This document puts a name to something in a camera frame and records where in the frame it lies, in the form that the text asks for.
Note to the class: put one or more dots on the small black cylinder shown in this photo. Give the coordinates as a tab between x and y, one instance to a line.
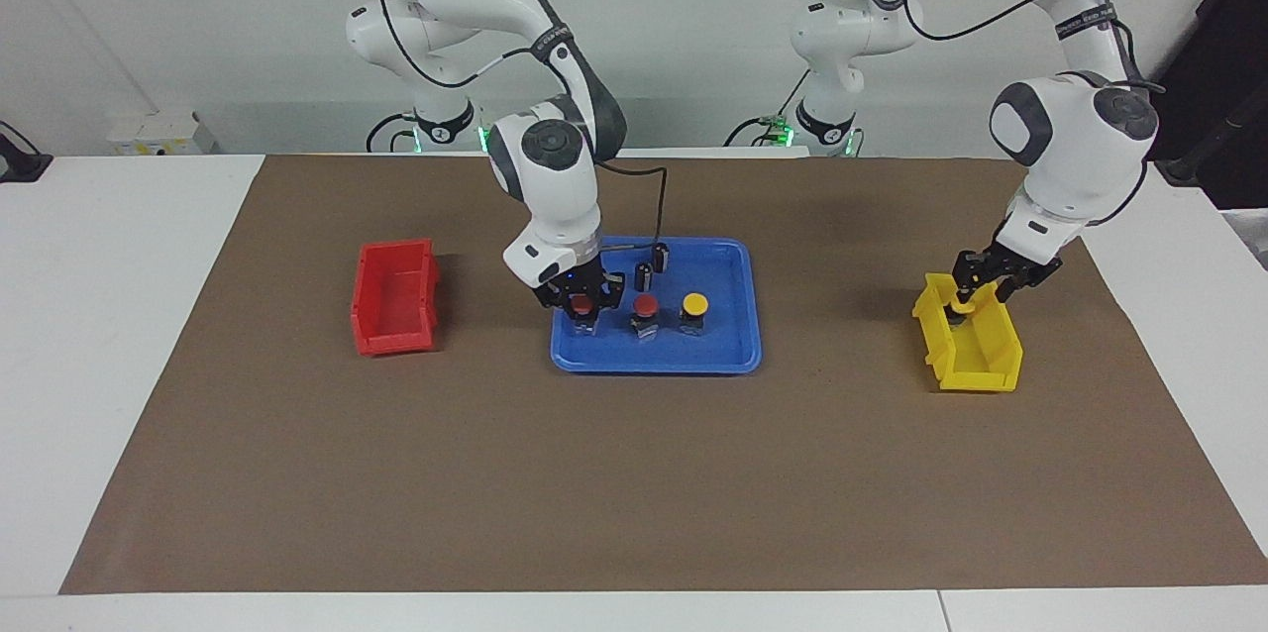
661	257
644	276

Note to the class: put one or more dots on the red plastic bin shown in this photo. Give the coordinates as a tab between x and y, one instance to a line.
396	305

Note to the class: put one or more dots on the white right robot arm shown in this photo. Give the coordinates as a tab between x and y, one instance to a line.
550	186

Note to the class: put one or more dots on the brown table mat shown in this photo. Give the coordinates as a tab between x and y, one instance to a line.
634	474

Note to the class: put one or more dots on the yellow plastic bin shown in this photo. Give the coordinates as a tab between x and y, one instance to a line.
976	379

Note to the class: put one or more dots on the blue plastic tray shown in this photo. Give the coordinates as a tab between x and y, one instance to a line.
728	345

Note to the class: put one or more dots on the black stand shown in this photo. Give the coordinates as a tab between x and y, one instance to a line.
1228	67

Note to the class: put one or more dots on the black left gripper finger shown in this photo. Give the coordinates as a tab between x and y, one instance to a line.
989	295
963	292

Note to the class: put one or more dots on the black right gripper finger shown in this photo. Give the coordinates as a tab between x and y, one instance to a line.
570	309
601	305

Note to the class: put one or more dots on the white wall socket box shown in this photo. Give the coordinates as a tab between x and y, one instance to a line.
158	132

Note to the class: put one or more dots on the red push button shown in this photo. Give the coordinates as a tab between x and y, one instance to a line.
645	304
582	305

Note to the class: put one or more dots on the yellow push button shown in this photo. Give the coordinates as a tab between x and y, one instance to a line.
695	302
959	316

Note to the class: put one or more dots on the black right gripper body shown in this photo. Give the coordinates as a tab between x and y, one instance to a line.
584	277

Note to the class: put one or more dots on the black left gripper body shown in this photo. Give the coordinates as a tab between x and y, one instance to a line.
1010	273

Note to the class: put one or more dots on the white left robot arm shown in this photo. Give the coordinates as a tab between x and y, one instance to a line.
1070	147

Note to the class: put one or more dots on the black clamp mount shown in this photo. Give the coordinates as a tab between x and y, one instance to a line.
20	166

